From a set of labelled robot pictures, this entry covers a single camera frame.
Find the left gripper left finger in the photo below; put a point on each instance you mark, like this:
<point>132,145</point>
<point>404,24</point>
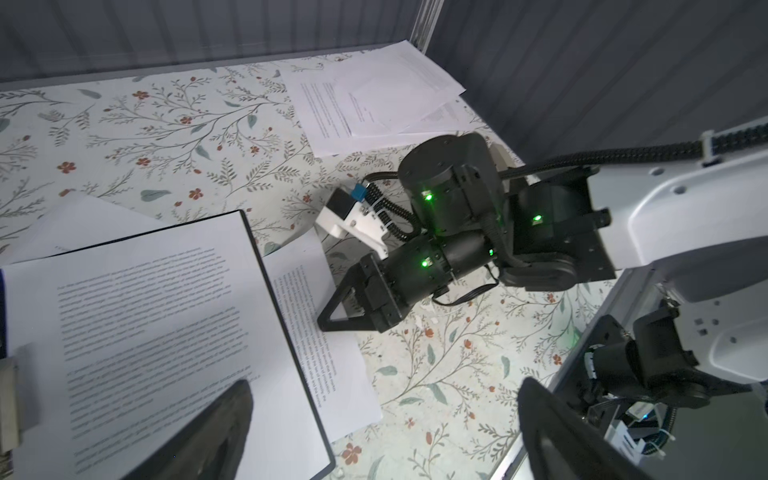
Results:
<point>210,446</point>

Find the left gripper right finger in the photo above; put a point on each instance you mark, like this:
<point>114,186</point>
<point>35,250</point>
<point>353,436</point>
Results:
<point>560,445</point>

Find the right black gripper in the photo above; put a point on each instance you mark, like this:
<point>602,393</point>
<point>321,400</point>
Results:
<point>376,295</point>

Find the printed paper sheet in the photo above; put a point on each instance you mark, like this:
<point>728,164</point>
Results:
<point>332,362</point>
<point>78,221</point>

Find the teal black clip folder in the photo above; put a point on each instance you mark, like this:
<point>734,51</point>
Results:
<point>288,348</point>

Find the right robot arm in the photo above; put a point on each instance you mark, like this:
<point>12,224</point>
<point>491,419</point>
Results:
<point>694,214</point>

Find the paper stack far corner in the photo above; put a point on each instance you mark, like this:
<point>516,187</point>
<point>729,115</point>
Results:
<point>388,97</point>

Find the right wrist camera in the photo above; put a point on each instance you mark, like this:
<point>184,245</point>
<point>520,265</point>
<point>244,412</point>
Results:
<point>345,213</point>

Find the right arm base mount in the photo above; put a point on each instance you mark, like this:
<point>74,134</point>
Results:
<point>645,376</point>

